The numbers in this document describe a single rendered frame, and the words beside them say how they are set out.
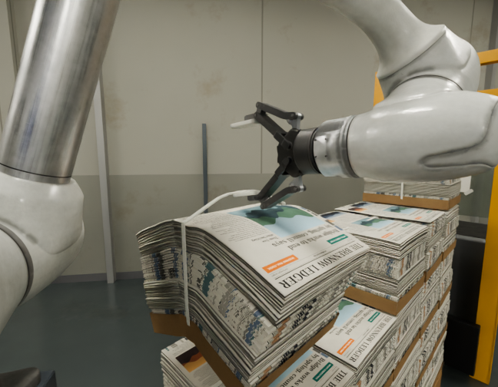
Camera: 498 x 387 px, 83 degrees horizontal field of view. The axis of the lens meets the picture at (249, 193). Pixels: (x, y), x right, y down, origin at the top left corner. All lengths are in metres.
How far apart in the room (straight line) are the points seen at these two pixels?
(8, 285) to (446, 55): 0.63
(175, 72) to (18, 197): 2.69
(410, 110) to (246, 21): 2.98
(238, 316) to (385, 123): 0.33
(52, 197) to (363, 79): 3.30
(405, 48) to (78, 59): 0.47
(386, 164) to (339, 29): 3.21
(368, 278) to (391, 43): 0.71
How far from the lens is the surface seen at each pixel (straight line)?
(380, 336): 0.91
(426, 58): 0.48
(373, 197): 1.57
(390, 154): 0.37
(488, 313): 2.18
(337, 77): 3.41
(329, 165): 0.42
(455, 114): 0.37
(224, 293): 0.47
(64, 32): 0.52
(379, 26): 0.49
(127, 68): 3.18
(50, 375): 0.55
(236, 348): 0.49
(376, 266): 0.97
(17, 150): 0.53
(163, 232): 0.59
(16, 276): 0.48
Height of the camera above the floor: 1.31
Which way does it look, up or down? 8 degrees down
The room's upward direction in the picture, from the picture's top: straight up
